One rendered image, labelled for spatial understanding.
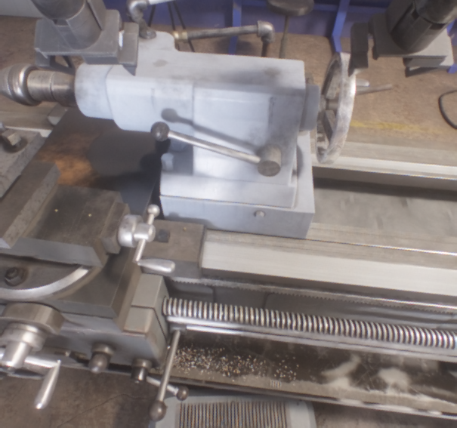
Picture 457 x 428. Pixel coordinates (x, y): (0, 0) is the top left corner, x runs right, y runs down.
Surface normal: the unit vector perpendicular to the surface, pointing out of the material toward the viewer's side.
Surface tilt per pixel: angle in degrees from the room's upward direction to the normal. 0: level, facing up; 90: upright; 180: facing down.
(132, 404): 0
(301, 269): 36
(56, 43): 30
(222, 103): 82
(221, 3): 90
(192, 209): 90
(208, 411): 0
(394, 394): 0
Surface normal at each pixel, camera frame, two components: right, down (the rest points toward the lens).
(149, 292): 0.02, -0.65
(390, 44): 0.03, -0.18
